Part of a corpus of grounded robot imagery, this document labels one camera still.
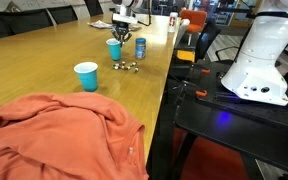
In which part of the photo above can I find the white can red logo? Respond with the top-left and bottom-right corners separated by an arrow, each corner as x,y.
167,12 -> 179,34

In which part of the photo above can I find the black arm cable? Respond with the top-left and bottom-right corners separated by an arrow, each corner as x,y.
145,0 -> 153,27

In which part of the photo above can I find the blue plastic cup with candy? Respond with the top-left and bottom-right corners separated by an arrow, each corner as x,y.
105,37 -> 123,62

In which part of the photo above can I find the empty blue plastic cup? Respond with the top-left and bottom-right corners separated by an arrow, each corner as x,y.
73,61 -> 99,93

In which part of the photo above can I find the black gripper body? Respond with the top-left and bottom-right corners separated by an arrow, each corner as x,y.
115,21 -> 130,36

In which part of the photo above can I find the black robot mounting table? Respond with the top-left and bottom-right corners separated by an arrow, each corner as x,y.
146,59 -> 288,180

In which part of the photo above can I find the yellow chair seat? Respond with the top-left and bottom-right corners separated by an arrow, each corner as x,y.
176,49 -> 196,63

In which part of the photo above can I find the printed magazine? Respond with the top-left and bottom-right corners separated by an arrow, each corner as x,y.
87,20 -> 114,30

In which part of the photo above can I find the dark printed leaflet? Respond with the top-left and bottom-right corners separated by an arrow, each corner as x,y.
127,24 -> 142,33

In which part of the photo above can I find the orange shirt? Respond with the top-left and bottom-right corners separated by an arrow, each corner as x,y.
0,91 -> 150,180

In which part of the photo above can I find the orange office chair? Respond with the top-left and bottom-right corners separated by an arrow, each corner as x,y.
179,9 -> 208,47

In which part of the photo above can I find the peanut butter jar blue lid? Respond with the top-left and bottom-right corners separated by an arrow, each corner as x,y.
134,37 -> 147,61

